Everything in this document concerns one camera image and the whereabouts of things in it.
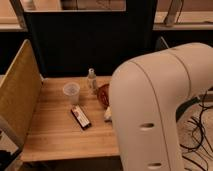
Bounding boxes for black floor cables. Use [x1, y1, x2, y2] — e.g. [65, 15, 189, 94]
[179, 89, 213, 171]

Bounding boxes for brown ceramic bowl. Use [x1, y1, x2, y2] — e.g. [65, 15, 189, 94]
[97, 84, 109, 108]

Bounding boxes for yellow side board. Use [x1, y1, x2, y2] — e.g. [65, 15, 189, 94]
[0, 39, 42, 148]

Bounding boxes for clear plastic cup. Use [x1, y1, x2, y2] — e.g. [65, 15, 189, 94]
[63, 82, 80, 105]

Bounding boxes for black rectangular box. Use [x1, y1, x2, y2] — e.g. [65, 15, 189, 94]
[71, 105, 91, 130]

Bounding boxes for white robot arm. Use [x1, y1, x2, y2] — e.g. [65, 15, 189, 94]
[109, 43, 213, 171]

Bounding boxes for small clear bottle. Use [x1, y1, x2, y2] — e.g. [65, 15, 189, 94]
[87, 68, 98, 94]

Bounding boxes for black back panel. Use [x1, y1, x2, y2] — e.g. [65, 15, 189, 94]
[24, 0, 157, 77]

